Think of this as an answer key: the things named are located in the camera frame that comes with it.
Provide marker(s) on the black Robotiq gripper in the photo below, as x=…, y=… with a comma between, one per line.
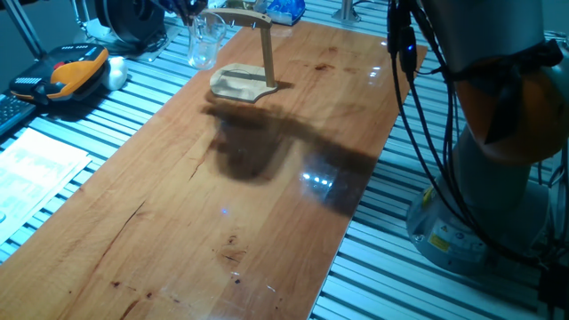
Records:
x=184, y=3

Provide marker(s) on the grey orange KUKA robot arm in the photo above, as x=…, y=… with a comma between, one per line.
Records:
x=489, y=26

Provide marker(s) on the wooden cup rack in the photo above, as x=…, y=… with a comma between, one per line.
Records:
x=268, y=58

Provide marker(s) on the black round device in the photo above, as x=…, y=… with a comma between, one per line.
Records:
x=129, y=20

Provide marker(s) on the blue plastic packet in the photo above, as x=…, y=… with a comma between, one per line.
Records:
x=286, y=11

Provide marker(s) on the white cloth lump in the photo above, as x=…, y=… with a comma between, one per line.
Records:
x=116, y=73

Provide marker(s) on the thin metal rod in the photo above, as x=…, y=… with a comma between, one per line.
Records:
x=80, y=12

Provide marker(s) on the orange black teach pendant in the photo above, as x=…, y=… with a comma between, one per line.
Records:
x=66, y=73

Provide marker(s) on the black computer keyboard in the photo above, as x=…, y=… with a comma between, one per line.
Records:
x=13, y=111

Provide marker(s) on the white printed paper sheet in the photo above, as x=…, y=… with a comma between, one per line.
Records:
x=35, y=173

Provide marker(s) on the large wooden board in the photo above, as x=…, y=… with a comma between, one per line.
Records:
x=178, y=249

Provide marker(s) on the aluminium frame post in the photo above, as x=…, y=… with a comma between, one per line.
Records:
x=347, y=11

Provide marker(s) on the aluminium frame strut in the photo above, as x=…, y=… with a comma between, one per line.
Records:
x=24, y=27

